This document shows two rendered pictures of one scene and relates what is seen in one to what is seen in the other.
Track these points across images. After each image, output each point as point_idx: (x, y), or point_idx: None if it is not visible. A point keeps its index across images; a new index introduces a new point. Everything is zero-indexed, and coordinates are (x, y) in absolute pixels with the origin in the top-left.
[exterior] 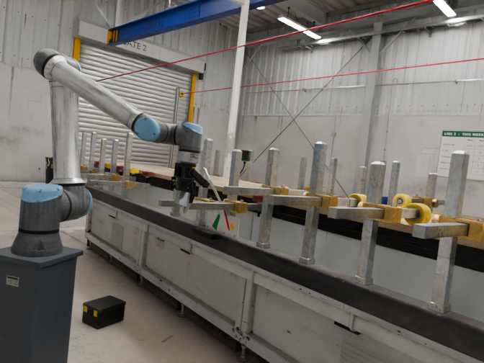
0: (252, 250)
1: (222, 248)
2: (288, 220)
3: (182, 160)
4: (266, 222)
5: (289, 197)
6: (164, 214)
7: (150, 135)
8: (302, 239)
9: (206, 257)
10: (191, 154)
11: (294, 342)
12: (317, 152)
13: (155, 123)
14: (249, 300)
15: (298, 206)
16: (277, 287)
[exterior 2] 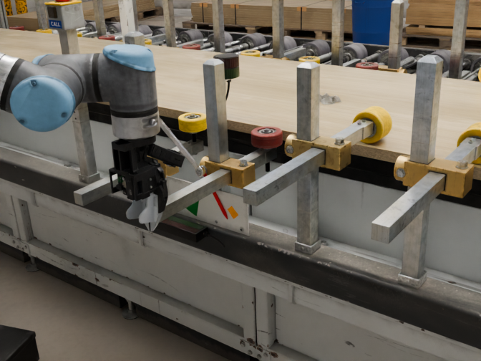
0: (290, 259)
1: (220, 250)
2: (329, 172)
3: (129, 138)
4: (311, 207)
5: (407, 212)
6: (68, 181)
7: (57, 119)
8: (365, 206)
9: (180, 255)
10: (144, 120)
11: (361, 358)
12: (425, 81)
13: (61, 89)
14: (266, 300)
15: (351, 150)
16: (348, 314)
